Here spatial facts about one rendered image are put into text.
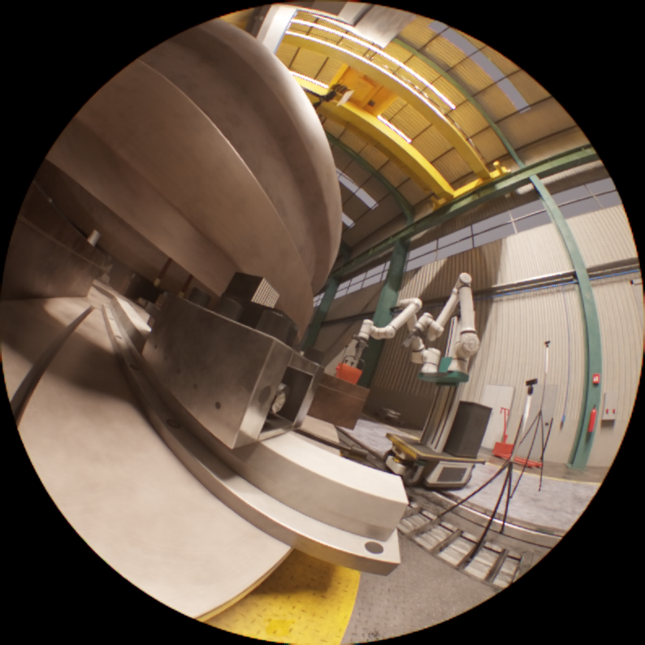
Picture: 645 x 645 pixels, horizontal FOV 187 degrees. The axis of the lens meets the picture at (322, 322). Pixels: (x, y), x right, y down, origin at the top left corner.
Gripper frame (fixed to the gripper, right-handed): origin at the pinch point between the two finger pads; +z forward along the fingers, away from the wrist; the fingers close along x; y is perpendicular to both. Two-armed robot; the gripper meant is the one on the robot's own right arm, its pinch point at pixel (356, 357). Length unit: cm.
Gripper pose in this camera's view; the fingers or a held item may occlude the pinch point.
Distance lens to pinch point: 165.0
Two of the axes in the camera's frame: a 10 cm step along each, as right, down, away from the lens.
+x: -1.4, 2.2, 9.7
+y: 9.2, 3.9, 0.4
